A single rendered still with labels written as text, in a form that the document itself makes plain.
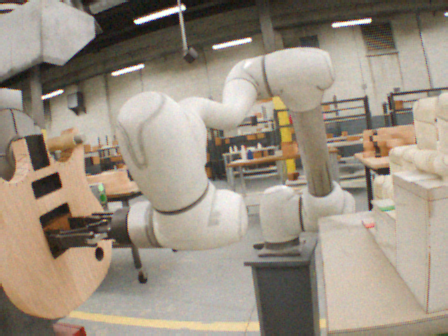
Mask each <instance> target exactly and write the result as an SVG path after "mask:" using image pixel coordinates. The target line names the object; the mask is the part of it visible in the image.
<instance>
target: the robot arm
mask: <svg viewBox="0 0 448 336"><path fill-rule="evenodd" d="M334 79H335V73H334V69H333V64H332V61H331V59H330V56H329V54H328V53H327V52H325V51H323V50H320V49H317V48H310V47H306V48H300V47H298V48H293V49H289V50H280V51H277V52H274V53H272V54H266V55H263V56H260V57H257V58H253V59H247V60H244V61H240V62H239V63H238V64H236V65H235V67H234V68H233V69H232V71H231V72H230V74H229V76H228V78H227V80H226V83H225V89H224V93H222V104H219V103H215V102H212V101H209V100H206V99H203V98H197V97H193V98H187V99H185V100H182V101H181V102H179V103H177V102H175V101H174V100H173V99H172V98H170V97H169V96H167V95H165V94H164V93H161V92H158V93H156V92H143V93H140V94H137V95H136V96H134V97H132V98H131V99H129V100H128V101H127V102H126V103H125V104H124V105H123V106H122V108H121V109H120V112H119V114H118V116H117V119H116V132H117V133H116V138H117V142H118V146H119V149H120V152H121V154H122V156H123V159H124V161H125V163H126V165H127V167H128V171H129V172H130V174H131V177H132V179H133V181H134V182H135V184H136V186H137V187H138V188H139V190H140V191H141V193H142V194H143V195H144V196H145V197H146V198H147V199H148V201H144V202H137V203H136V204H134V205H133V206H132V207H125V208H123V207H120V208H118V209H116V210H115V211H108V212H93V213H92V215H87V216H85V218H84V216H81V217H78V216H72V217H67V219H68V222H69V224H70V227H71V230H69V231H65V232H64V230H63V229H60V228H59V229H54V230H49V229H47V230H45V231H46V234H47V237H48V239H49V242H50V244H52V243H55V244H58V246H59V248H61V249H64V248H69V247H70V248H76V247H95V248H96V247H98V246H99V245H98V243H97V241H99V240H102V241H103V240H104V241H107V240H111V239H114V240H115V241H116V242H117V243H119V244H121V245H124V246H131V245H135V246H136V247H138V248H149V249H155V248H158V249H162V248H173V249H177V250H183V251H203V250H210V249H216V248H220V247H225V246H228V245H231V244H234V243H236V242H238V241H240V240H242V238H243V237H244V235H245V233H246V230H247V225H248V217H247V210H246V206H245V203H244V199H243V198H242V197H241V195H240V194H238V193H235V192H233V191H230V190H227V189H215V187H214V185H213V184H211V182H210V181H209V180H208V178H207V175H206V172H205V164H206V163H207V158H206V140H207V130H206V127H209V128H213V129H218V130H232V129H234V128H236V127H237V126H239V125H240V124H241V123H242V121H243V120H244V118H245V117H246V115H247V113H248V112H249V110H250V109H251V108H252V106H253V105H254V104H255V102H257V101H260V100H263V99H267V98H272V97H280V99H281V100H282V101H283V103H284V105H285V106H286V107H287V108H288V109H290V113H291V118H292V122H293V126H294V131H295V136H296V140H297V144H298V148H299V152H300V157H301V161H302V165H303V169H304V175H305V179H306V183H307V187H306V188H305V190H304V192H303V195H297V194H294V190H292V189H291V188H290V187H287V186H284V185H281V186H275V187H271V188H268V189H266V190H265V192H264V195H263V197H262V201H261V206H260V216H261V220H260V225H261V230H262V234H263V239H264V241H262V242H256V243H254V244H253V248H254V249H257V250H261V251H260V252H259V253H258V257H267V256H291V257H294V256H299V255H300V253H301V250H302V248H303V246H304V244H305V243H306V239H304V238H299V233H302V232H317V231H319V228H318V218H323V217H325V216H333V215H344V214H354V213H355V199H354V198H353V197H352V195H351V194H350V193H348V191H345V190H342V189H341V188H340V186H339V183H337V182H336V181H334V180H333V177H332V171H331V165H330V159H329V153H328V147H327V139H326V133H325V127H324V121H323V115H322V108H321V102H322V98H323V94H324V90H325V89H328V88H329V87H330V86H331V85H332V84H333V83H334V81H335V80H334ZM97 215H98V216H97ZM93 228H94V229H93ZM94 231H95V233H94Z"/></svg>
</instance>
